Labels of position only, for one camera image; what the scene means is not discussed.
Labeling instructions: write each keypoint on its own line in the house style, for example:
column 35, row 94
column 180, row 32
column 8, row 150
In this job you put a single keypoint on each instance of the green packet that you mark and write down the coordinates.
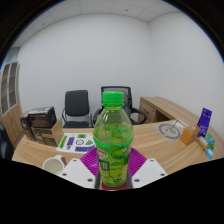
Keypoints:
column 210, row 140

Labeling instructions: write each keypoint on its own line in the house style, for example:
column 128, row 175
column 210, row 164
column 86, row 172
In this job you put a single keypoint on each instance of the white printed sticker sheet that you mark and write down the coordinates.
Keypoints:
column 75, row 142

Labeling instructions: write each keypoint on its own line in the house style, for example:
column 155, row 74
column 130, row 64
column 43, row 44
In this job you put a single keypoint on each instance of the small orange-brown box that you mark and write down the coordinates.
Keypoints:
column 189, row 135

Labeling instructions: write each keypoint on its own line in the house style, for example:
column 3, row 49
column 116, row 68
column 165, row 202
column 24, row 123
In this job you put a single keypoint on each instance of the black padded office chair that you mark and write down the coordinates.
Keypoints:
column 77, row 104

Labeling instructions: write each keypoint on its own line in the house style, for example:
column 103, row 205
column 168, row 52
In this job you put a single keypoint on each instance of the white mug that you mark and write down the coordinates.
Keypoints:
column 53, row 165

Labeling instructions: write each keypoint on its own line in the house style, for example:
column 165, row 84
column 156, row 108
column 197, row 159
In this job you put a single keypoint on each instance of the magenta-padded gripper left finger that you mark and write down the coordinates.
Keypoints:
column 77, row 171

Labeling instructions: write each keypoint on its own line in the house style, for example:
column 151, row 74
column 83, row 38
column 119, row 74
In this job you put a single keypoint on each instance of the small blue packet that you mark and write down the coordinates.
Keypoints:
column 209, row 153

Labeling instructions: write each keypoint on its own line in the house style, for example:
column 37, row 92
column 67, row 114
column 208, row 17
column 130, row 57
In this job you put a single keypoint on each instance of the wooden desk cabinet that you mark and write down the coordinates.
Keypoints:
column 151, row 110

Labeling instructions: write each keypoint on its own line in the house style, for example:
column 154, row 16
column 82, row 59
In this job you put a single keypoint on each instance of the white sheet with circle print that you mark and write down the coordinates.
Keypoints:
column 169, row 130

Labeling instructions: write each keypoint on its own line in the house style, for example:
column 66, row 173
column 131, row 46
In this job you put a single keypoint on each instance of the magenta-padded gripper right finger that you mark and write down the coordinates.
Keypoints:
column 149, row 171

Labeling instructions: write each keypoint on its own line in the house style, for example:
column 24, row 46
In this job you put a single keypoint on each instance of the dark brown box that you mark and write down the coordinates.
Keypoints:
column 25, row 126

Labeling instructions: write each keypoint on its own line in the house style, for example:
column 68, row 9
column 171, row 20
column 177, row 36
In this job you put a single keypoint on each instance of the small beige box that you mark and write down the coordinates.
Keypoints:
column 202, row 143

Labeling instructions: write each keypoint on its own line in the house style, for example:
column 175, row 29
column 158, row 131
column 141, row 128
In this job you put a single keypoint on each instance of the purple carton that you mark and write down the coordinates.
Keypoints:
column 205, row 121

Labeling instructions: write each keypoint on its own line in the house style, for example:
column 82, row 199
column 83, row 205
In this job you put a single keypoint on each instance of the wooden shelf unit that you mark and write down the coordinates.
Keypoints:
column 9, row 100

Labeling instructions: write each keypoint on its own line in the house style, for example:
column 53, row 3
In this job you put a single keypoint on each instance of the green drink bottle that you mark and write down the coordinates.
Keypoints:
column 113, row 140

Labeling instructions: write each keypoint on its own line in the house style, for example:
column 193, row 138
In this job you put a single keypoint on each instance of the black mesh office chair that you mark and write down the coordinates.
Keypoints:
column 128, row 105

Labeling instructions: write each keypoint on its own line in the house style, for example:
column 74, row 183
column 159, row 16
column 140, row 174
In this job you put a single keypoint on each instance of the black glossy box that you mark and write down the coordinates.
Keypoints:
column 42, row 116

